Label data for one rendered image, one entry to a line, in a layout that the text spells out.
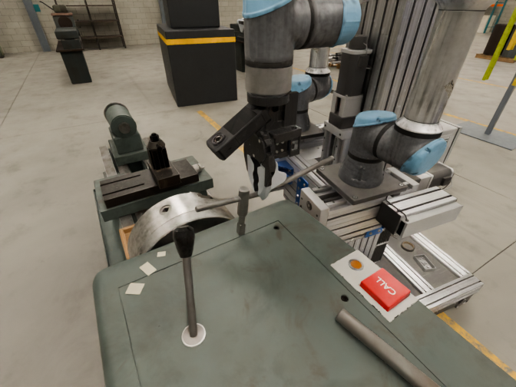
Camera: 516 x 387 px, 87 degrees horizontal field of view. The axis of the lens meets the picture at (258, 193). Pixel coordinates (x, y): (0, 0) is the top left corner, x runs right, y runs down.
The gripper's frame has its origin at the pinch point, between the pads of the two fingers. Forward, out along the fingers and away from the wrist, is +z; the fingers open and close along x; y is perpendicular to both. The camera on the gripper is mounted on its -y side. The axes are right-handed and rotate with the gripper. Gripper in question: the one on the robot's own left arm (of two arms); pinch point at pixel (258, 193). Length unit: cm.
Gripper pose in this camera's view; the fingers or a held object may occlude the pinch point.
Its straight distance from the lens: 55.7
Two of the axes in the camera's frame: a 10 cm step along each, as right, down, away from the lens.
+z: 0.0, 8.1, 5.8
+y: 8.5, -3.1, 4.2
